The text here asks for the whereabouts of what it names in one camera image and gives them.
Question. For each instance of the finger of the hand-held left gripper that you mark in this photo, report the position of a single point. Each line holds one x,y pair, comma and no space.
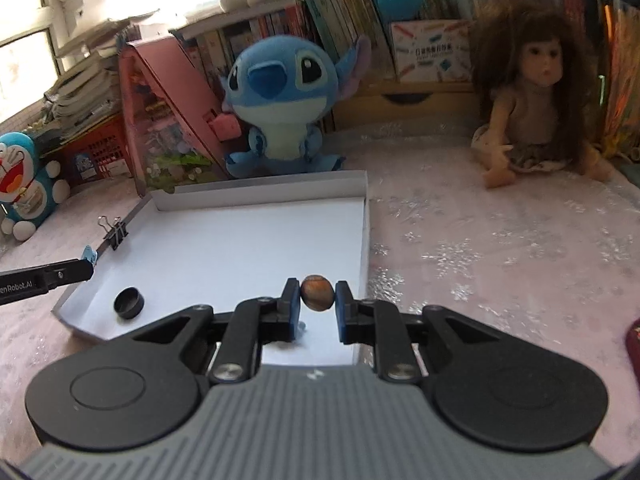
70,272

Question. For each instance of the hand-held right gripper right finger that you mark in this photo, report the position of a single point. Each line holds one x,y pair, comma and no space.
342,316

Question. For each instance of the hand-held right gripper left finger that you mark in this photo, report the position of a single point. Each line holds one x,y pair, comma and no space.
295,312

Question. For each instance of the brown walnut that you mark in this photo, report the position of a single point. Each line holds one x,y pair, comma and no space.
317,292

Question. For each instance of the black round cap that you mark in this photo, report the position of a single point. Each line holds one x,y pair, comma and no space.
129,302

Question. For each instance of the white cardboard tray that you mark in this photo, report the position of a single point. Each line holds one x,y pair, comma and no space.
240,250

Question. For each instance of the black binder clip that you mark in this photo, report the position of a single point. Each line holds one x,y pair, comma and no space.
115,236

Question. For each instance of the blue cat figure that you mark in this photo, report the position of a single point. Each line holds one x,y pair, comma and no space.
22,180

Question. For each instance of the red plastic basket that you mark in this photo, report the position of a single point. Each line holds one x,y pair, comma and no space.
95,155

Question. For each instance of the pink snowflake tablecloth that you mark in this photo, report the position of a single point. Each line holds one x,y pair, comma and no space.
500,260

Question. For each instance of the pink triangular toy box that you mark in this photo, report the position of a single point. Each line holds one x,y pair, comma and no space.
165,125

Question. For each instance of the stack of loose books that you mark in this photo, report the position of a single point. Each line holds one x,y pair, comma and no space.
85,85

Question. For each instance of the blue alien plush toy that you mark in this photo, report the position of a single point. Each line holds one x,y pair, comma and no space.
280,105

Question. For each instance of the wooden drawer box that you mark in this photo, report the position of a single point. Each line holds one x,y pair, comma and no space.
400,105

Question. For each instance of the window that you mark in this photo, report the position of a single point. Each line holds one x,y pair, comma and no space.
25,55

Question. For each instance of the white colourful printed box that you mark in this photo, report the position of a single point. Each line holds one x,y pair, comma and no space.
432,50

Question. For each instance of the row of short books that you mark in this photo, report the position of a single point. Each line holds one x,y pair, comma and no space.
280,22

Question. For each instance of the dark red small box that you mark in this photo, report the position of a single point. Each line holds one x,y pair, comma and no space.
633,342

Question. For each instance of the brown-haired doll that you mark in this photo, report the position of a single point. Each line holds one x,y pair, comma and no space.
530,90

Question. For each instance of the colourful picture books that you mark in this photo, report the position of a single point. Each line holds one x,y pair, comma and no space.
622,70

